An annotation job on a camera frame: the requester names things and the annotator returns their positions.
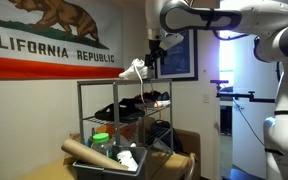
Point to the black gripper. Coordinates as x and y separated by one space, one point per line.
154 50

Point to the white tennis shoe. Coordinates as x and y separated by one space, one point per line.
134 70

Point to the grey metal shoe rack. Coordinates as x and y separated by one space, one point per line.
116 100

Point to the black framed blueprint picture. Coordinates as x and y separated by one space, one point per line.
177 60

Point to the black slide sandal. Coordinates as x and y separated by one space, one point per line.
129 102
117 115

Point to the black backpack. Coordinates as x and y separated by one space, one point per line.
165 135

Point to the brown cardboard box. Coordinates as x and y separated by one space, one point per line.
189 146

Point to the green lid plastic jar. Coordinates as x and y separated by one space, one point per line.
100 143

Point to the brown cardboard tube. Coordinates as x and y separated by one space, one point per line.
90 153

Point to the California Republic flag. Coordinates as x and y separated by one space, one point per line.
50 40

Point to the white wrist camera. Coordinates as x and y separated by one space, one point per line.
171 41

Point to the white light switch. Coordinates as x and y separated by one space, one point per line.
206 98

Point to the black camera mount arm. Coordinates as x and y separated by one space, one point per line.
244 96

